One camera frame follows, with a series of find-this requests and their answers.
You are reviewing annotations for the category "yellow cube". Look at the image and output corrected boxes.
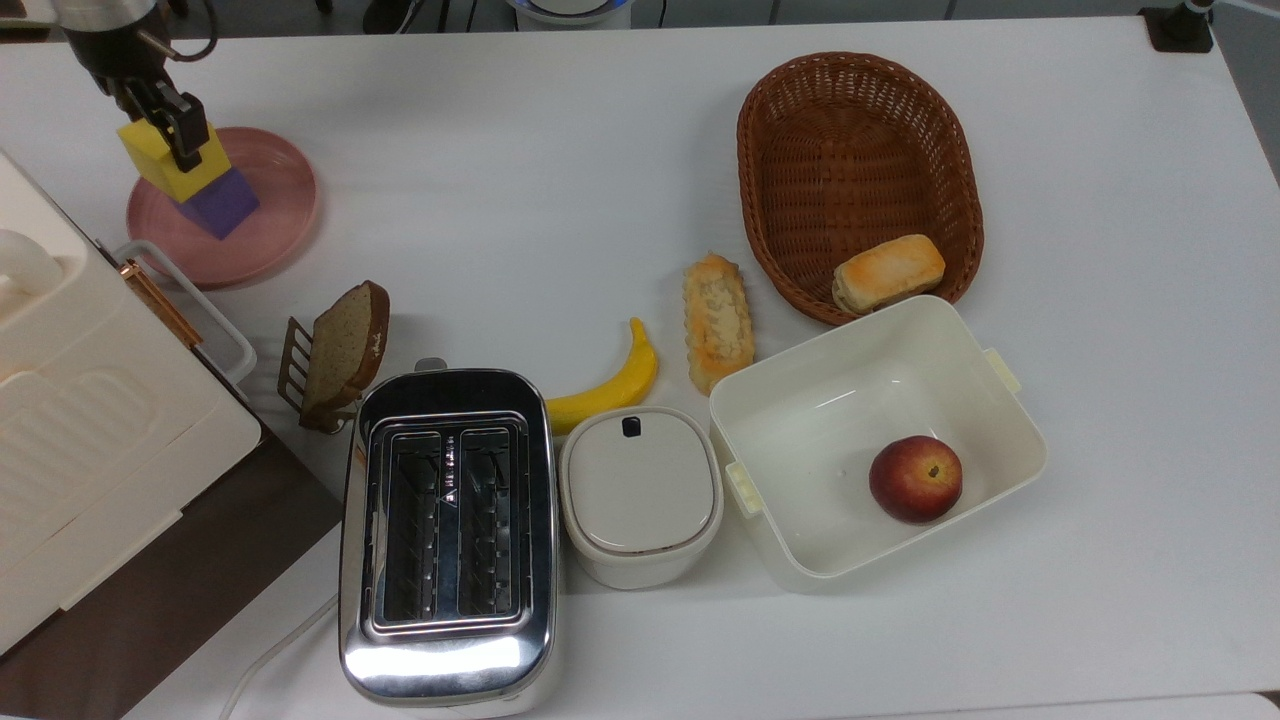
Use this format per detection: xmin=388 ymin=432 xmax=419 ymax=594
xmin=117 ymin=115 xmax=233 ymax=205

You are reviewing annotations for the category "brown bread slice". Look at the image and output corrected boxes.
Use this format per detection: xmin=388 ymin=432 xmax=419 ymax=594
xmin=300 ymin=280 xmax=391 ymax=421

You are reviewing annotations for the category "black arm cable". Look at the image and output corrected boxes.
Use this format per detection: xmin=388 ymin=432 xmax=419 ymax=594
xmin=135 ymin=0 xmax=219 ymax=63

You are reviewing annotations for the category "red peach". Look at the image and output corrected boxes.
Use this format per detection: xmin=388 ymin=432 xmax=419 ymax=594
xmin=868 ymin=435 xmax=964 ymax=525

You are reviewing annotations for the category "black stand base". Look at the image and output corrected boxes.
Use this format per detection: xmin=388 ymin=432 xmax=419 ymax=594
xmin=1140 ymin=0 xmax=1216 ymax=54

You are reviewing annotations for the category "white wire handle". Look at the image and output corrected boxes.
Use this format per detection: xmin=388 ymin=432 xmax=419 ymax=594
xmin=112 ymin=240 xmax=258 ymax=386

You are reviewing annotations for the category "pink plate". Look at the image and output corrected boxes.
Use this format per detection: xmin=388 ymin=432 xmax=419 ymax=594
xmin=126 ymin=126 xmax=321 ymax=291

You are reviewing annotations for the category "dark brown board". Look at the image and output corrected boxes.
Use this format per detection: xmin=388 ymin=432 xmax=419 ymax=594
xmin=0 ymin=400 xmax=343 ymax=720

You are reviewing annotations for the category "brown wicker basket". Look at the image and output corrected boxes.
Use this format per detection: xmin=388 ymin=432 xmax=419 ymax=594
xmin=737 ymin=52 xmax=986 ymax=328

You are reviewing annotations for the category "white lidded container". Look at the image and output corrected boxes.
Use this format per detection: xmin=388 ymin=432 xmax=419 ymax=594
xmin=558 ymin=405 xmax=725 ymax=591

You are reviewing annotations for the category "silver two-slot toaster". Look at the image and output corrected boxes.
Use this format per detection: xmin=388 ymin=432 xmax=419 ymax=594
xmin=338 ymin=360 xmax=561 ymax=713

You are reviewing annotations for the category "white toaster cable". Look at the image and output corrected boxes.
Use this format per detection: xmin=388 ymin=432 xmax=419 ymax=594
xmin=218 ymin=595 xmax=341 ymax=720

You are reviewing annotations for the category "yellow banana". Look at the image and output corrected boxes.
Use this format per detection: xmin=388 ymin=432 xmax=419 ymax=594
xmin=545 ymin=317 xmax=660 ymax=436

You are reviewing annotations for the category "copper door handle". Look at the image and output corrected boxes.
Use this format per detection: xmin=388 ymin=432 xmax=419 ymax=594
xmin=120 ymin=260 xmax=204 ymax=349

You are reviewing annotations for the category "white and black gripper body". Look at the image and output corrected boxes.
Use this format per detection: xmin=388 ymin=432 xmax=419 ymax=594
xmin=55 ymin=0 xmax=177 ymax=97

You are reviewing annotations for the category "purple cube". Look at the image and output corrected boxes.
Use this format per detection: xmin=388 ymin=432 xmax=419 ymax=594
xmin=178 ymin=165 xmax=261 ymax=241

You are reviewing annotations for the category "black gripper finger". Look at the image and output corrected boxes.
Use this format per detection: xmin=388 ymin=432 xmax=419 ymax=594
xmin=148 ymin=86 xmax=212 ymax=174
xmin=106 ymin=77 xmax=152 ymax=125

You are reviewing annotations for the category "white open plastic box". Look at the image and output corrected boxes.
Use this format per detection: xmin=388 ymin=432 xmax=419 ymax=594
xmin=708 ymin=295 xmax=1049 ymax=593

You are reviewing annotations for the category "cream white appliance cabinet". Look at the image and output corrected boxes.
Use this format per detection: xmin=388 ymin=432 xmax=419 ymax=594
xmin=0 ymin=150 xmax=263 ymax=656

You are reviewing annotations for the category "golden bread roll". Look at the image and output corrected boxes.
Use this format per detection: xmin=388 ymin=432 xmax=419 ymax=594
xmin=832 ymin=234 xmax=947 ymax=316

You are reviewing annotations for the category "long crusty pastry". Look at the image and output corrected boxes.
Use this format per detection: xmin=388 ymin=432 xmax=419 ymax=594
xmin=683 ymin=252 xmax=757 ymax=396

